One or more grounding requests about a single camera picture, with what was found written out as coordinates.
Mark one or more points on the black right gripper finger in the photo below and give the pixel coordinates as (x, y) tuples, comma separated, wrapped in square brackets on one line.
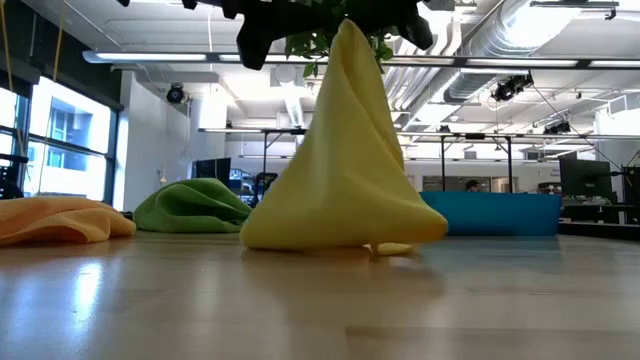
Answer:
[(270, 25), (405, 20)]

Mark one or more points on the yellow microfiber towel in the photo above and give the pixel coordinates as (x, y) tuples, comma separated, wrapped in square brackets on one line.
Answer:
[(345, 175)]

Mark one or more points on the green microfiber towel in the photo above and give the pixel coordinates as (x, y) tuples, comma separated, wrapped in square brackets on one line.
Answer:
[(192, 207)]

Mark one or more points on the orange microfiber towel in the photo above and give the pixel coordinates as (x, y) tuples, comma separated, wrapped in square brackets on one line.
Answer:
[(55, 220)]

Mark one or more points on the green leafy potted tree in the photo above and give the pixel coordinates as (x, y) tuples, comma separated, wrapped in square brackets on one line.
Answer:
[(300, 47)]

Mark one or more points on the long ceiling light bar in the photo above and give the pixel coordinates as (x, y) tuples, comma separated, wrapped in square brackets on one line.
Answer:
[(150, 56)]

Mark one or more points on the dark monitor pair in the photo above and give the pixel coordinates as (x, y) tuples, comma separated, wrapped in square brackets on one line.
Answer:
[(212, 172)]

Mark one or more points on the person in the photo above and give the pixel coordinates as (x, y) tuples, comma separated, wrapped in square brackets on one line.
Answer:
[(472, 186)]

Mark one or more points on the blue fabric basket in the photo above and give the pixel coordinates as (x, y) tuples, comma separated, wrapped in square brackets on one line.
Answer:
[(500, 215)]

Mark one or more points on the large window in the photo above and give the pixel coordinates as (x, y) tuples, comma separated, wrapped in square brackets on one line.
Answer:
[(70, 140)]

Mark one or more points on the black computer monitor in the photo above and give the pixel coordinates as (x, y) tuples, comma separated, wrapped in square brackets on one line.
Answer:
[(585, 180)]

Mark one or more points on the silver ventilation duct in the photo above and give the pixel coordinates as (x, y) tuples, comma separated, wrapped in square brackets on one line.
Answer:
[(480, 50)]

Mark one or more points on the black round ceiling camera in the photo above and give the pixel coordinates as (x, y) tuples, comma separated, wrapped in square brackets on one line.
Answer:
[(175, 93)]

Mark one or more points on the black overhead camera rig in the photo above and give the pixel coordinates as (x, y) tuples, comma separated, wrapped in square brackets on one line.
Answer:
[(510, 86)]

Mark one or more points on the black metal frame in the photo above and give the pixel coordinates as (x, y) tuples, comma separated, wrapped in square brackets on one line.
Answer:
[(442, 165)]

